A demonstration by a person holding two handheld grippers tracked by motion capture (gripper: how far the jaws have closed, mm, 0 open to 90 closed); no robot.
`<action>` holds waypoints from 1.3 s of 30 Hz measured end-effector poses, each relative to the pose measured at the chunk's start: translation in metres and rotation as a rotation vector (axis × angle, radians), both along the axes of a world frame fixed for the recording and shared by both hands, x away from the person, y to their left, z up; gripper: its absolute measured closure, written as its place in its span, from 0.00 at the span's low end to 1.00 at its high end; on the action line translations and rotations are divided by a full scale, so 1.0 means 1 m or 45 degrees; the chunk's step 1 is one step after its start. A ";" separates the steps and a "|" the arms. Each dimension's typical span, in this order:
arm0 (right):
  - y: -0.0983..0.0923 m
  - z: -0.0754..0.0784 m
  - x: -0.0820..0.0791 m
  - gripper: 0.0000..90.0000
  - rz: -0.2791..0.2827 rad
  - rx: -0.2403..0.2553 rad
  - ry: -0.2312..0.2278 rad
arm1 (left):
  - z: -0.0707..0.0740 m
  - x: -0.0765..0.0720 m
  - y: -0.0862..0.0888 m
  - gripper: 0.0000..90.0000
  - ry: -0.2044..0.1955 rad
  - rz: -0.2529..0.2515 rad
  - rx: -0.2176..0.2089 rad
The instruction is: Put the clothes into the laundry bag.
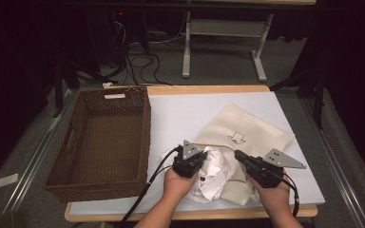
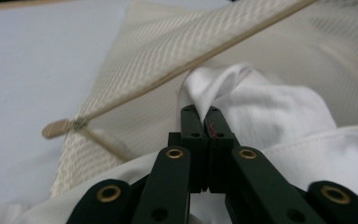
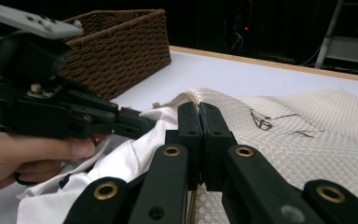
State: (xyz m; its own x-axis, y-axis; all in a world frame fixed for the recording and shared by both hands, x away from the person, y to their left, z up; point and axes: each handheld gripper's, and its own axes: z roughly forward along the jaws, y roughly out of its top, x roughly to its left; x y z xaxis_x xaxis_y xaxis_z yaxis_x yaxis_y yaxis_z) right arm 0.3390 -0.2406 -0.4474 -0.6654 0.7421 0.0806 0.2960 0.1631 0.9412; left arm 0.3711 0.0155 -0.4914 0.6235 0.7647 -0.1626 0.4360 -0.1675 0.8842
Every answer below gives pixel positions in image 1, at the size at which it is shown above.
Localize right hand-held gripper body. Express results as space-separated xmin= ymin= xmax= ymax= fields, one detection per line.
xmin=245 ymin=148 xmax=307 ymax=190

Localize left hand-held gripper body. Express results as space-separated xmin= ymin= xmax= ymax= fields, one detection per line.
xmin=172 ymin=140 xmax=205 ymax=180

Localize white collared shirt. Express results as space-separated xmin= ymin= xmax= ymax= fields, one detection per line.
xmin=161 ymin=144 xmax=237 ymax=204

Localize cream drawstring cloth bag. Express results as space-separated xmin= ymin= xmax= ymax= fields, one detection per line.
xmin=192 ymin=101 xmax=296 ymax=207

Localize brown wicker basket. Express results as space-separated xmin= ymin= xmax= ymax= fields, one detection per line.
xmin=42 ymin=85 xmax=152 ymax=203

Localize person's left hand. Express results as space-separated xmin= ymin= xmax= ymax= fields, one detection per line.
xmin=163 ymin=167 xmax=201 ymax=207

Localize person's right hand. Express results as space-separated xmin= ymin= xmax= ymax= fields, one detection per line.
xmin=247 ymin=172 xmax=293 ymax=217

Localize white table mat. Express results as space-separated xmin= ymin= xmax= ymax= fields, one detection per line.
xmin=68 ymin=91 xmax=326 ymax=217

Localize black tripod stand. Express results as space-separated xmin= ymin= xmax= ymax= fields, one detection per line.
xmin=268 ymin=61 xmax=329 ymax=130
xmin=51 ymin=58 xmax=110 ymax=119

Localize white tape strip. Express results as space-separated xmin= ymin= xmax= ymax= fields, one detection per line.
xmin=0 ymin=172 xmax=20 ymax=190

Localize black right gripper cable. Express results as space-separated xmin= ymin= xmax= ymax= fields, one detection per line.
xmin=279 ymin=172 xmax=300 ymax=219

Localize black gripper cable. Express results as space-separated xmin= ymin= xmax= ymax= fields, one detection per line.
xmin=119 ymin=144 xmax=184 ymax=228
xmin=279 ymin=172 xmax=300 ymax=219

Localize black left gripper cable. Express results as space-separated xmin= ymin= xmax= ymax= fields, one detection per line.
xmin=119 ymin=144 xmax=184 ymax=228

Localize metal floor rail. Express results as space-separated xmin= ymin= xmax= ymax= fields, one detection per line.
xmin=298 ymin=96 xmax=365 ymax=228
xmin=2 ymin=89 xmax=79 ymax=214

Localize black floor cables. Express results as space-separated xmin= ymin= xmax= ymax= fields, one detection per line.
xmin=107 ymin=18 xmax=174 ymax=87

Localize white metal desk frame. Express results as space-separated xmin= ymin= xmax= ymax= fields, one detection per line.
xmin=182 ymin=0 xmax=317 ymax=84

